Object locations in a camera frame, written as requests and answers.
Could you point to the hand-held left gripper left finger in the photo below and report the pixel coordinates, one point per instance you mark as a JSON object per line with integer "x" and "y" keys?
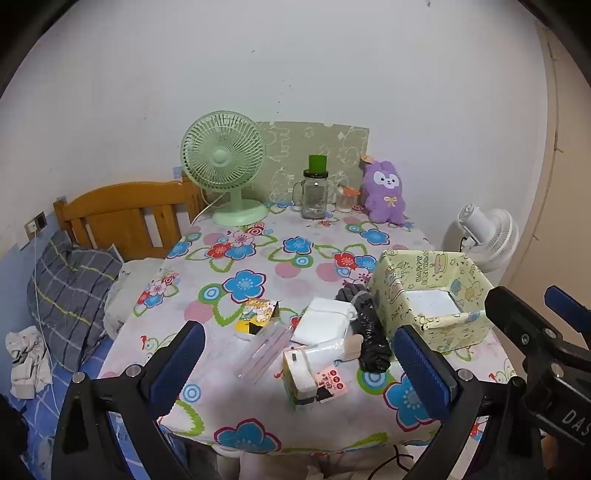
{"x": 178, "y": 364}

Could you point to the wall socket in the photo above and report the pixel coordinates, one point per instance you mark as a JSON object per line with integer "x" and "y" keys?
{"x": 37, "y": 224}

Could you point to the glass mug jar green lid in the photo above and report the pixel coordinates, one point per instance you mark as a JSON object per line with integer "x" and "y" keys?
{"x": 315, "y": 194}

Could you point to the beige door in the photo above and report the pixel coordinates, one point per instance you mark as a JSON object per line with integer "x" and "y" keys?
{"x": 563, "y": 161}

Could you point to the red print packet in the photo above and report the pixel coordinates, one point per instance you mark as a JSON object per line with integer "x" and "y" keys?
{"x": 332, "y": 383}

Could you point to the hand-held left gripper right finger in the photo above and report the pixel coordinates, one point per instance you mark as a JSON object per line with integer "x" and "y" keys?
{"x": 425, "y": 374}

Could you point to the green desk fan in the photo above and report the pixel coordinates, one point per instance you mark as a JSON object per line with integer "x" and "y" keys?
{"x": 221, "y": 157}

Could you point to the wooden bed headboard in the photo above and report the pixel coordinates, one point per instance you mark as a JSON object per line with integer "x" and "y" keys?
{"x": 115, "y": 207}

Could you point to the beige small packet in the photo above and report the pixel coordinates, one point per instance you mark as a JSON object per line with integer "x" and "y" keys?
{"x": 353, "y": 347}

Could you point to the white tissue pack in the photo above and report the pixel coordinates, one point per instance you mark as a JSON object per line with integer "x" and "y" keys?
{"x": 434, "y": 304}

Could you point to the white standing fan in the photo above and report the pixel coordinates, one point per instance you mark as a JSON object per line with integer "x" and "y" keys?
{"x": 491, "y": 240}

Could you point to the yellow snack packet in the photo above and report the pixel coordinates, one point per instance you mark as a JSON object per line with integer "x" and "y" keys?
{"x": 256, "y": 316}

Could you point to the green patterned board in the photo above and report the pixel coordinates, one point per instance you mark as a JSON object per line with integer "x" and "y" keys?
{"x": 295, "y": 147}

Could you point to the white crumpled bedding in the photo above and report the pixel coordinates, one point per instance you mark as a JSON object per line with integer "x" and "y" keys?
{"x": 134, "y": 281}

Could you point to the blue checked bedsheet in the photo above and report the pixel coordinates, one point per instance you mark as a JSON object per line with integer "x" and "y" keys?
{"x": 41, "y": 429}

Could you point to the grey plaid pillow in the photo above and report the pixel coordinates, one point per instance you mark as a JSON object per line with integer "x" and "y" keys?
{"x": 69, "y": 295}

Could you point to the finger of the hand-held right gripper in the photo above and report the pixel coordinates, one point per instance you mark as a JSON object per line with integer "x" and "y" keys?
{"x": 568, "y": 307}
{"x": 517, "y": 318}

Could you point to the clear plastic tube packet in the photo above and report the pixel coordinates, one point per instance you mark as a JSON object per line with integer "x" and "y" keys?
{"x": 265, "y": 353}

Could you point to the purple plush bunny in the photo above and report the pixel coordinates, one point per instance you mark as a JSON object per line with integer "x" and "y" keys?
{"x": 385, "y": 194}

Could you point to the small jar orange lid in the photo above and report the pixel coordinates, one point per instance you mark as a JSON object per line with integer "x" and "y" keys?
{"x": 345, "y": 199}

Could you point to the grey white crumpled cloth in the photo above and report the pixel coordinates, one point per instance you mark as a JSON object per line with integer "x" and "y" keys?
{"x": 27, "y": 364}

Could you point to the yellow printed paper box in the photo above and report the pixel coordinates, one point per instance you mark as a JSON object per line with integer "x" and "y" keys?
{"x": 397, "y": 295}

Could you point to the grey knitted gloves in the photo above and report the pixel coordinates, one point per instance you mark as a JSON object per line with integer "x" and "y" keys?
{"x": 351, "y": 293}

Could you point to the blue wall sticker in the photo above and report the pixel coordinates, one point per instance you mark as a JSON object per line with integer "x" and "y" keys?
{"x": 179, "y": 173}

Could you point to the white plastic roll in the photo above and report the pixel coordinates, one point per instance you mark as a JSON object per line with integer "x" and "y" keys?
{"x": 328, "y": 353}

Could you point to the floral tablecloth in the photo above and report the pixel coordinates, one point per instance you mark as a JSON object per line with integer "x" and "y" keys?
{"x": 300, "y": 277}

